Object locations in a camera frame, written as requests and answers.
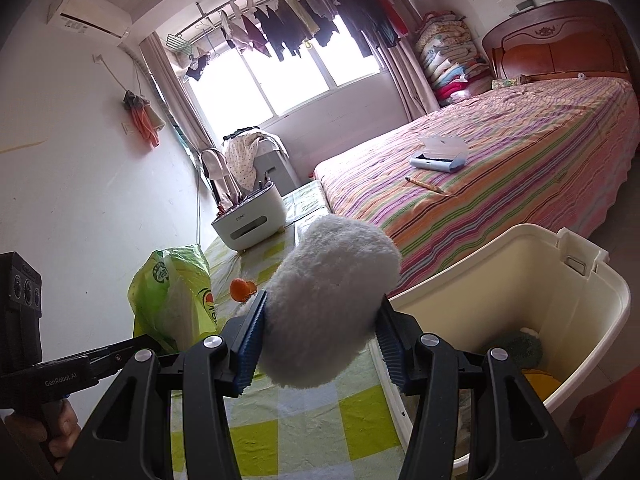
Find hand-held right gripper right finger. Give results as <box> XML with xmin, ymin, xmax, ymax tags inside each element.
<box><xmin>376</xmin><ymin>296</ymin><xmax>583</xmax><ymax>480</ymax></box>

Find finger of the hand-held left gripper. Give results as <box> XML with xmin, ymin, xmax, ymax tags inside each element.
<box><xmin>85</xmin><ymin>334</ymin><xmax>163</xmax><ymax>378</ymax></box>

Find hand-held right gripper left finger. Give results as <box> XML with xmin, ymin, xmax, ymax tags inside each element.
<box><xmin>72</xmin><ymin>292</ymin><xmax>268</xmax><ymax>480</ymax></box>

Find white plush toy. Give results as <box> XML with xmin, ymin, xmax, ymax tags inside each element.
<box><xmin>260</xmin><ymin>214</ymin><xmax>402</xmax><ymax>390</ymax></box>

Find green plastic bag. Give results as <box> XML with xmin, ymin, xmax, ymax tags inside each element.
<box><xmin>127</xmin><ymin>244</ymin><xmax>219</xmax><ymax>354</ymax></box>

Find green plush toy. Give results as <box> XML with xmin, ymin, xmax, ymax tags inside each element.
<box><xmin>482</xmin><ymin>327</ymin><xmax>546</xmax><ymax>368</ymax></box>

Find yellow snack bag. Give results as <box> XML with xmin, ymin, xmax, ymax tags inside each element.
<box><xmin>520</xmin><ymin>367</ymin><xmax>563</xmax><ymax>402</ymax></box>

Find cream plastic bin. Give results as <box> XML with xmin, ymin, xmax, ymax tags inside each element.
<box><xmin>387</xmin><ymin>223</ymin><xmax>632</xmax><ymax>480</ymax></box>

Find person's left hand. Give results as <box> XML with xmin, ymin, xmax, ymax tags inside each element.
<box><xmin>0</xmin><ymin>402</ymin><xmax>83</xmax><ymax>472</ymax></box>

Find orange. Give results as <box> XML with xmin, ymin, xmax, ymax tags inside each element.
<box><xmin>229</xmin><ymin>278</ymin><xmax>258</xmax><ymax>304</ymax></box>

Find white desk organizer box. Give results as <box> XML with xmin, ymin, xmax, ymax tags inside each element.
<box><xmin>211</xmin><ymin>182</ymin><xmax>287</xmax><ymax>252</ymax></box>

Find bunch of pens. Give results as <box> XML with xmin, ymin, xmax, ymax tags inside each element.
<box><xmin>216</xmin><ymin>171</ymin><xmax>275</xmax><ymax>212</ymax></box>

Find wooden pencil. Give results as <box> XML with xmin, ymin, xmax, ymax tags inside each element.
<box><xmin>405</xmin><ymin>175</ymin><xmax>453</xmax><ymax>197</ymax></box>

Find white appliance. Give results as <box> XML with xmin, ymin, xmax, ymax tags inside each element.
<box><xmin>255</xmin><ymin>145</ymin><xmax>302</xmax><ymax>196</ymax></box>

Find beige hanging garment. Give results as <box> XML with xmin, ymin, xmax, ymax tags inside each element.
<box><xmin>200</xmin><ymin>147</ymin><xmax>242</xmax><ymax>207</ymax></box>

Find dotted cloth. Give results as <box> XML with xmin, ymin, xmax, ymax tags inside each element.
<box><xmin>222</xmin><ymin>127</ymin><xmax>289</xmax><ymax>191</ymax></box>

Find striped bed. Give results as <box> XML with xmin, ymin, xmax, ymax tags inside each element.
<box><xmin>312</xmin><ymin>76</ymin><xmax>640</xmax><ymax>298</ymax></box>

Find blue and white case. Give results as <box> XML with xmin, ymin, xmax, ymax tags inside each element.
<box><xmin>410</xmin><ymin>135</ymin><xmax>470</xmax><ymax>173</ymax></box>

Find red plastic stool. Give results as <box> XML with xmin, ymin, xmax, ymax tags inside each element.
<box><xmin>570</xmin><ymin>375</ymin><xmax>640</xmax><ymax>461</ymax></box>

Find orange garment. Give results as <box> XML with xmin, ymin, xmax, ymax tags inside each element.
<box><xmin>122</xmin><ymin>90</ymin><xmax>167</xmax><ymax>150</ymax></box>

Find window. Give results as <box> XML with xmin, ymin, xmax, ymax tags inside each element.
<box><xmin>185</xmin><ymin>7</ymin><xmax>391</xmax><ymax>128</ymax></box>

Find beige curtain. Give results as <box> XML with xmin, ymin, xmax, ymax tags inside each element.
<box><xmin>139</xmin><ymin>34</ymin><xmax>217</xmax><ymax>153</ymax></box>
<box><xmin>380</xmin><ymin>35</ymin><xmax>441</xmax><ymax>121</ymax></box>

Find floral pillow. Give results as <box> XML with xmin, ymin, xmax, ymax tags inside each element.
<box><xmin>491</xmin><ymin>76</ymin><xmax>532</xmax><ymax>92</ymax></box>

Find stack of folded blankets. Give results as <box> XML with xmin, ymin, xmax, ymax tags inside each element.
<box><xmin>414</xmin><ymin>10</ymin><xmax>493</xmax><ymax>108</ymax></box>

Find green clip hanger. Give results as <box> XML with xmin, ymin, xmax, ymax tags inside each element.
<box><xmin>166</xmin><ymin>32</ymin><xmax>194</xmax><ymax>55</ymax></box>

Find row of hanging clothes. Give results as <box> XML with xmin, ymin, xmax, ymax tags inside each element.
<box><xmin>185</xmin><ymin>0</ymin><xmax>438</xmax><ymax>82</ymax></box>

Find white air conditioner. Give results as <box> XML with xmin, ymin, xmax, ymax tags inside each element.
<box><xmin>47</xmin><ymin>0</ymin><xmax>133</xmax><ymax>40</ymax></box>

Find wooden headboard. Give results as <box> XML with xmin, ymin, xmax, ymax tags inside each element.
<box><xmin>481</xmin><ymin>0</ymin><xmax>632</xmax><ymax>82</ymax></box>

